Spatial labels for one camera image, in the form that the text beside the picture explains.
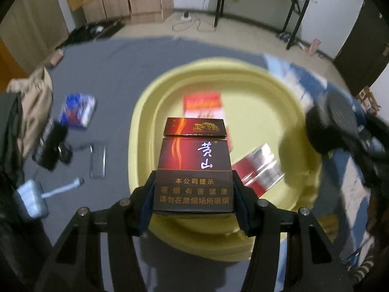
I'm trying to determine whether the grey mat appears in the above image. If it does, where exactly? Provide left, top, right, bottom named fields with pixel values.
left=24, top=38, right=265, bottom=291

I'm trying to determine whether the blue snack packet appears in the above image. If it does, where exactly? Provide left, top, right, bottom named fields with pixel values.
left=58, top=93, right=97, bottom=129

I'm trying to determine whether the white charger with cable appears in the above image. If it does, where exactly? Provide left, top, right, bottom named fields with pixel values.
left=13, top=178, right=84, bottom=221

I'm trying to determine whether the yellow plastic tray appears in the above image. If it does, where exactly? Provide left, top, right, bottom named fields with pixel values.
left=127, top=56, right=323, bottom=262

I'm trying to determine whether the beige cloth bag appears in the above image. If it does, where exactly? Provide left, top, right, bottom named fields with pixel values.
left=7, top=66, right=53, bottom=160

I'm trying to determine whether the dark brown door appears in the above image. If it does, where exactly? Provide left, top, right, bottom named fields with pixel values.
left=334, top=0, right=388, bottom=96

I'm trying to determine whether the white power strip with cable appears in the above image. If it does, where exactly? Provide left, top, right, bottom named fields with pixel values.
left=171, top=12, right=216, bottom=34

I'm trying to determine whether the colourful cardboard box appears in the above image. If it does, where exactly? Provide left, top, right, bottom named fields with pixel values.
left=356, top=86, right=381, bottom=116

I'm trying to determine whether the silver metal clip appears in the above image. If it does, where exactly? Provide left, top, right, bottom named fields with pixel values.
left=90, top=142, right=106, bottom=179

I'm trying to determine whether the black case on floor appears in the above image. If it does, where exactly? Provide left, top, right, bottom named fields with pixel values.
left=56, top=19, right=125, bottom=49

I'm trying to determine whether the blue white checkered rug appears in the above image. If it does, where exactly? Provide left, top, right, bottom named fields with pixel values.
left=263, top=55, right=374, bottom=276

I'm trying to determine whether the red silver cigarette carton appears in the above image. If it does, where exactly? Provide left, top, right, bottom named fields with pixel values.
left=231, top=144, right=285, bottom=197

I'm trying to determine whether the Double Happiness red carton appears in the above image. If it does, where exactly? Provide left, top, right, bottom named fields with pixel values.
left=183, top=92, right=233, bottom=152

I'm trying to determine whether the dark Huangshan cigarette box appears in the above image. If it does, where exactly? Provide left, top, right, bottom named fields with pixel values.
left=154, top=117, right=233, bottom=214

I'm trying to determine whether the pink bag on floor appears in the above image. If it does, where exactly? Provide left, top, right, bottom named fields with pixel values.
left=308, top=38, right=322, bottom=56

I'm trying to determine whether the black folding table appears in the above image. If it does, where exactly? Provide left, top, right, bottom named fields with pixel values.
left=214, top=0, right=313, bottom=49

